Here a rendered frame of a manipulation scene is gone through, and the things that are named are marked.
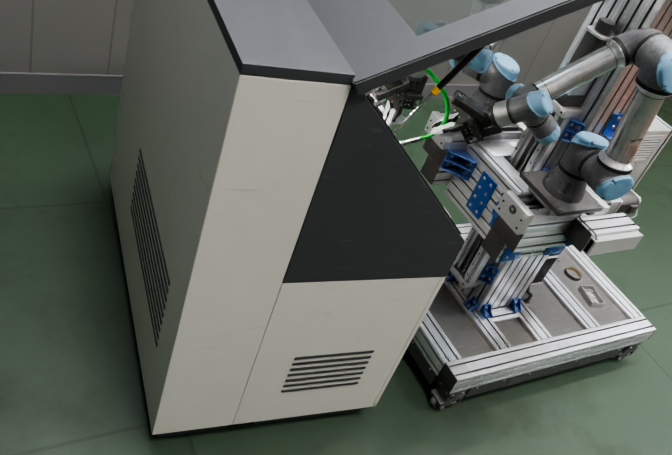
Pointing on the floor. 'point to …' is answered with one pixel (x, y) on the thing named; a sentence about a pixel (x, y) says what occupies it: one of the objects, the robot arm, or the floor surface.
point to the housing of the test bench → (216, 167)
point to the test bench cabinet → (332, 346)
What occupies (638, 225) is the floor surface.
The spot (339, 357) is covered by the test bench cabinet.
